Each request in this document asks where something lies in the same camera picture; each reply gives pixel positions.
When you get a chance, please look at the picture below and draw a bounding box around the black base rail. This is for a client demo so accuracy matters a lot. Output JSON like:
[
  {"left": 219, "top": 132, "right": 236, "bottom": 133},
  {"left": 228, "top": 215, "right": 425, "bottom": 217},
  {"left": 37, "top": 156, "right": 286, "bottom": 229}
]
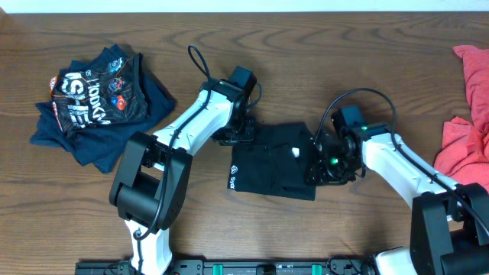
[{"left": 75, "top": 244, "right": 380, "bottom": 275}]

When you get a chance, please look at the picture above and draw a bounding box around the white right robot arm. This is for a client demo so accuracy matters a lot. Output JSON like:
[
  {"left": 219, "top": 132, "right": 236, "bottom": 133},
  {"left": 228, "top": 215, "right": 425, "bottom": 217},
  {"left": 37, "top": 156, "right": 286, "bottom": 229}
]
[{"left": 312, "top": 122, "right": 488, "bottom": 275}]

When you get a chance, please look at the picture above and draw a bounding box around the red cloth garment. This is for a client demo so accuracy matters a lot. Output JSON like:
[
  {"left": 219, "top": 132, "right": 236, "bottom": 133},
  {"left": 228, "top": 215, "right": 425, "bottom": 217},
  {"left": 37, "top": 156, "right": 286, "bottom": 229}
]
[{"left": 434, "top": 45, "right": 488, "bottom": 188}]

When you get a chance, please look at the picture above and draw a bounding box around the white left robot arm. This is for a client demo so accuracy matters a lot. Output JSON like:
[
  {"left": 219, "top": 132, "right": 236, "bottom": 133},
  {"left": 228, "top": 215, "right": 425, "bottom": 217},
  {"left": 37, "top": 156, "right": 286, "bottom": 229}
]
[{"left": 109, "top": 76, "right": 257, "bottom": 274}]

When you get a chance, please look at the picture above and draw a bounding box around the plain black t-shirt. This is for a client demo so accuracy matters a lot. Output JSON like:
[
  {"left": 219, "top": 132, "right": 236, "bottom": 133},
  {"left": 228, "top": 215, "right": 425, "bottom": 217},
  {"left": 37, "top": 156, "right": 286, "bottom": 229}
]
[{"left": 227, "top": 122, "right": 316, "bottom": 201}]

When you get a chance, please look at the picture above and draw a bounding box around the folded navy blue shirt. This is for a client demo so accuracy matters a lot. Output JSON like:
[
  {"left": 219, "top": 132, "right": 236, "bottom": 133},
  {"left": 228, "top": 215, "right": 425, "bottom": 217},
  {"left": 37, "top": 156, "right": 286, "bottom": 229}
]
[{"left": 30, "top": 44, "right": 175, "bottom": 173}]

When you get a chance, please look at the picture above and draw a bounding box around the black graphic print shirt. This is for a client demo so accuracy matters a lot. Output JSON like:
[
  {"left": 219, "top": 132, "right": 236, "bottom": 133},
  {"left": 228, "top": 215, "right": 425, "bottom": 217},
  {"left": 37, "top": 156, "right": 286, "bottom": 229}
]
[{"left": 50, "top": 53, "right": 148, "bottom": 134}]

